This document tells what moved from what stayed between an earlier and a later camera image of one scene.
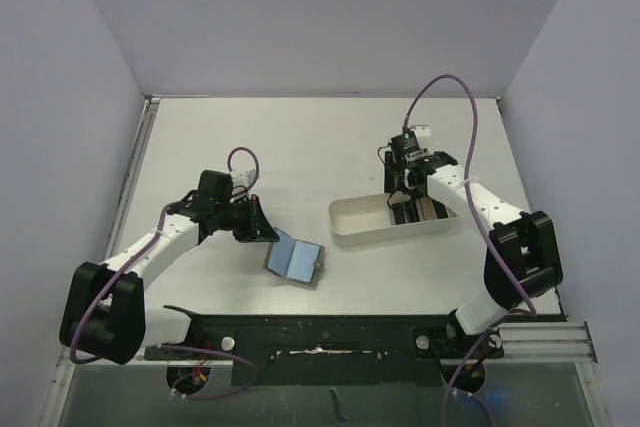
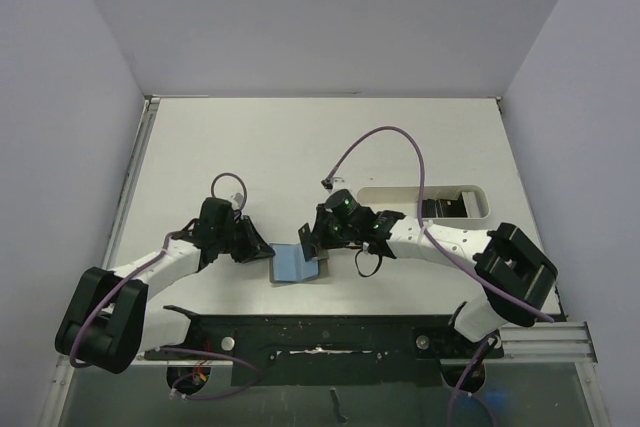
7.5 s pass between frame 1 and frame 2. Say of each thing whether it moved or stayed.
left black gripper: moved
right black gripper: moved
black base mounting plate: stayed
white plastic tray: moved
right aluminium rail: stayed
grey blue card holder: moved
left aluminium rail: stayed
